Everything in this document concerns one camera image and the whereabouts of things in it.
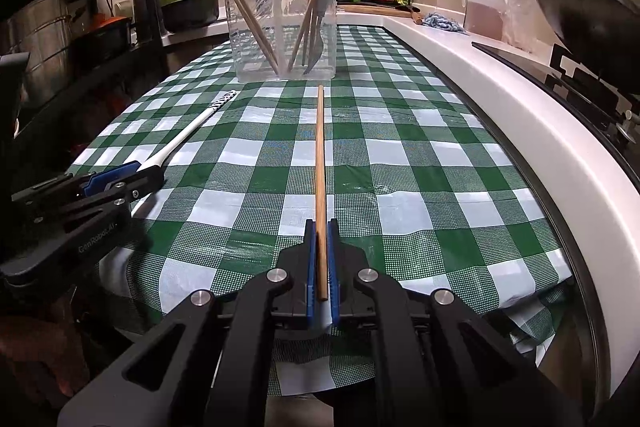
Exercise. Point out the blue dish cloth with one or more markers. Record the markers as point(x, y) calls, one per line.
point(445, 23)

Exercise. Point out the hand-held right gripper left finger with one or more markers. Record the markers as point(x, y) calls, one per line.
point(311, 287)

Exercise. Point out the orange and black container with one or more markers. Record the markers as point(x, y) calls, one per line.
point(105, 34)

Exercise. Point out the large steel pot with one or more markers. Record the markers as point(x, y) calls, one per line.
point(42, 42)

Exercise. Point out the plastic oil jug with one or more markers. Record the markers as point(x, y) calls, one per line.
point(485, 14)

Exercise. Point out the black gas stove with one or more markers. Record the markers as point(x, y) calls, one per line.
point(520, 62)

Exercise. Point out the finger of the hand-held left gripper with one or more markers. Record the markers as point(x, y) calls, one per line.
point(110, 177)
point(145, 184)

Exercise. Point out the green checked tablecloth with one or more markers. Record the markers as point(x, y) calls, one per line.
point(400, 167)

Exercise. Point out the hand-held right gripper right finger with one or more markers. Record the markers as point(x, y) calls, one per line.
point(334, 302)

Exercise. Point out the round wooden cutting board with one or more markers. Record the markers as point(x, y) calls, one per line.
point(370, 8)

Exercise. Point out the black pan support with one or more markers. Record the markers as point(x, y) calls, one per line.
point(585, 82)

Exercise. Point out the silver stove knob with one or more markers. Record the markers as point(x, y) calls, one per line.
point(626, 124)

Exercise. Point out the dark wok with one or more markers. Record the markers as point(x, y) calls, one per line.
point(590, 17)

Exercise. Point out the clear plastic utensil container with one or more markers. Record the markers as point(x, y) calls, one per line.
point(280, 32)

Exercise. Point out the clear plastic bag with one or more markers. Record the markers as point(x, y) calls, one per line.
point(522, 17)

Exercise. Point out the person's left hand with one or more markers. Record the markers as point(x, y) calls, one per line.
point(40, 357)

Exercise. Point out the dark cooking pan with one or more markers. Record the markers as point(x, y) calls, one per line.
point(190, 14)

